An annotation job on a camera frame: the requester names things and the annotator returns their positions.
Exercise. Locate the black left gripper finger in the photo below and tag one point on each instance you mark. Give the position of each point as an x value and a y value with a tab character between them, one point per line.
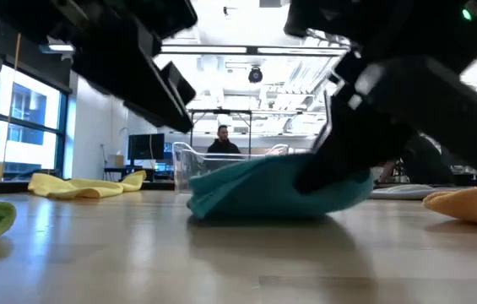
166	115
177	83

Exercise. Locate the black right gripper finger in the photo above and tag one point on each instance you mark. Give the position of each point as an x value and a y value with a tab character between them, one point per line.
356	148

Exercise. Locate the grey microfiber towel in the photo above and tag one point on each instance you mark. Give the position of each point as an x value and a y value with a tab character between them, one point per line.
407	192

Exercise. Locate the teal microfiber towel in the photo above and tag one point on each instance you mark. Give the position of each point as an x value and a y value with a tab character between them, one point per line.
255	190

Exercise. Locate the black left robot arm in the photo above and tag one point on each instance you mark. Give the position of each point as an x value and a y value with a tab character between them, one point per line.
31	17

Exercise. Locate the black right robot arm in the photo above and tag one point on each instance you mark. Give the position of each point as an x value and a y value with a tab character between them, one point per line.
390	25

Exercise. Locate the orange microfiber towel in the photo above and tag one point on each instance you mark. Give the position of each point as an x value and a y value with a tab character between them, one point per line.
474	207

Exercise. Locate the yellow microfiber towel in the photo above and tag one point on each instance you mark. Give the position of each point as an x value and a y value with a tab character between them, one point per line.
73	188

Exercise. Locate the black computer monitor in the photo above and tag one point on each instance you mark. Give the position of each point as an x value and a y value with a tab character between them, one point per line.
145	146

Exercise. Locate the person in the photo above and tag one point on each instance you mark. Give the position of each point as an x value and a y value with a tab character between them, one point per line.
223	145
428	162

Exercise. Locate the clear plastic bin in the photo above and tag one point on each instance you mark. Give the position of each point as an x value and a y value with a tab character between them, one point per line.
187	169

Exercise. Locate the black overhead crossbar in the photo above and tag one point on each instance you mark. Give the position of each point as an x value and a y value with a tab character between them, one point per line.
253	50

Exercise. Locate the large black-framed window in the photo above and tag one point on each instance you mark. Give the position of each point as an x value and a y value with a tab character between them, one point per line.
27	101

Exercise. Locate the black background rig frame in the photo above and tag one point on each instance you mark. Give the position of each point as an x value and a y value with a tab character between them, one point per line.
221	111

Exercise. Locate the black overhead camera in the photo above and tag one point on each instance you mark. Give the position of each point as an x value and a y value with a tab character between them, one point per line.
255	75

